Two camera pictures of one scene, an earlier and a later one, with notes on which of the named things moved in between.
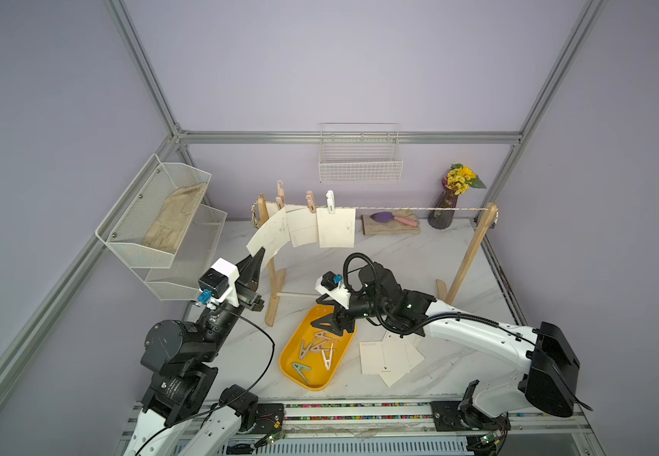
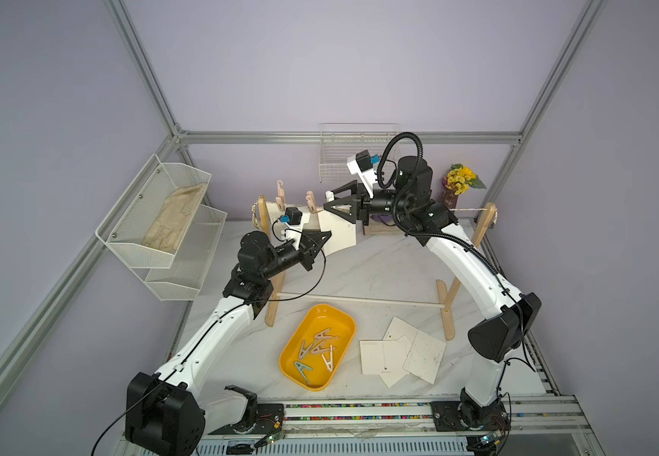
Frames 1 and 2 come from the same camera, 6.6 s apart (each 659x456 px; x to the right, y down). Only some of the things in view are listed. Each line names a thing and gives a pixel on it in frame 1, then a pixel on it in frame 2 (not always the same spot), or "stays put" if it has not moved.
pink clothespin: x=326 y=335 stays put
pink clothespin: x=310 y=199 stays put
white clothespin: x=328 y=362 stays put
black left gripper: x=250 y=271 to x=310 y=246
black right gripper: x=341 y=315 to x=361 y=205
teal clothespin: x=299 y=369 stays put
